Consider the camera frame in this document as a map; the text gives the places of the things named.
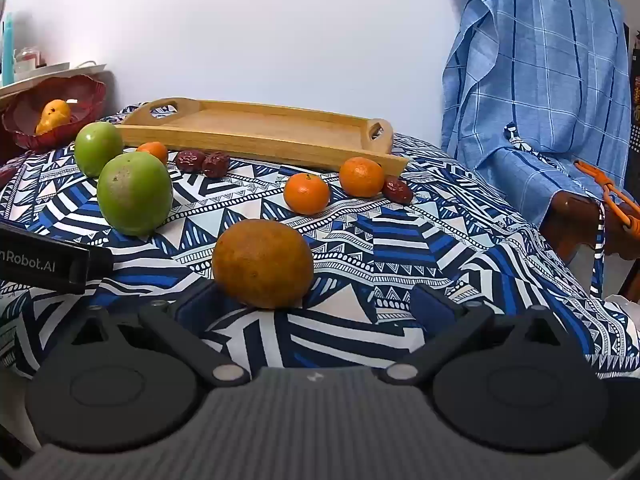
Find teal bottle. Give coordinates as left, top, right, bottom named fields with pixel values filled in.
left=2, top=12, right=16, bottom=86

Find blotchy green apple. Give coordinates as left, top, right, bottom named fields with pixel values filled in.
left=96, top=151, right=174, bottom=237

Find blue checked cloth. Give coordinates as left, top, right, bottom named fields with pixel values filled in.
left=441, top=0, right=632, bottom=228

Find wooden tray with handles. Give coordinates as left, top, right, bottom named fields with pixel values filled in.
left=114, top=97, right=410, bottom=175

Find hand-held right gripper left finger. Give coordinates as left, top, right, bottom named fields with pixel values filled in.
left=69, top=279, right=249, bottom=387

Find wooden chair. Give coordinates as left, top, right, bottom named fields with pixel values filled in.
left=539, top=189, right=640, bottom=303

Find smooth green apple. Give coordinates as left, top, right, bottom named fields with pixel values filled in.
left=74, top=121, right=124, bottom=178

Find orange strap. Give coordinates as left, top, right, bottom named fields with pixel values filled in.
left=573, top=159, right=640, bottom=235

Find red glass bowl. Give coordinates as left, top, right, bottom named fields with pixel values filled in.
left=1, top=74, right=107, bottom=151

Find small orange tangerine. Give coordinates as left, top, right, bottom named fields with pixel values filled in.
left=136, top=141, right=169, bottom=166
left=339, top=156, right=386, bottom=198
left=283, top=172, right=331, bottom=215

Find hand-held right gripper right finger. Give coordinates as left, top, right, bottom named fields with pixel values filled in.
left=382, top=283, right=572, bottom=387

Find blue white patterned tablecloth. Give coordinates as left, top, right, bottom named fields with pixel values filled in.
left=0, top=105, right=640, bottom=381

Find brownish large orange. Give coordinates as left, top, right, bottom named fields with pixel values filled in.
left=212, top=219, right=315, bottom=310

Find glass jar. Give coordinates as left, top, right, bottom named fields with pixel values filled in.
left=15, top=48, right=40, bottom=74

